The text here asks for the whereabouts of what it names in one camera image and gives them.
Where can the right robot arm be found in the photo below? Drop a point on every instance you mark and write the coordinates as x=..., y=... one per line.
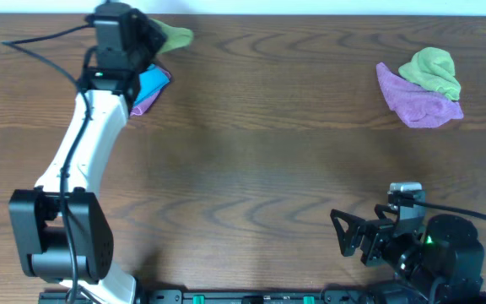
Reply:
x=440, y=262

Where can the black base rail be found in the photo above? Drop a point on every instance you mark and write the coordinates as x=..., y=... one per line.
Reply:
x=321, y=297

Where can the crumpled green cloth top right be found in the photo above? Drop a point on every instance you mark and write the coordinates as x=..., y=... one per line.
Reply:
x=433, y=69

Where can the crumpled purple cloth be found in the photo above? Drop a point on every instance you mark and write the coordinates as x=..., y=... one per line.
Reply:
x=415, y=106

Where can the large green microfiber cloth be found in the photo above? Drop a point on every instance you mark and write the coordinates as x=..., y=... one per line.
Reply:
x=176, y=37

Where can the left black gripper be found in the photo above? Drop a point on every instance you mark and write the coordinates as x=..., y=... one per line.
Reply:
x=149, y=33

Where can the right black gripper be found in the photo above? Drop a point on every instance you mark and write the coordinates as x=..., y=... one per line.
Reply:
x=378, y=232

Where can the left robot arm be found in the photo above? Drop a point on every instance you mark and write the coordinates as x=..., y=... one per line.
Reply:
x=60, y=230

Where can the folded pink cloth under blue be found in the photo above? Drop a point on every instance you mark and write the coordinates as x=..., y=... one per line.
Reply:
x=146, y=105

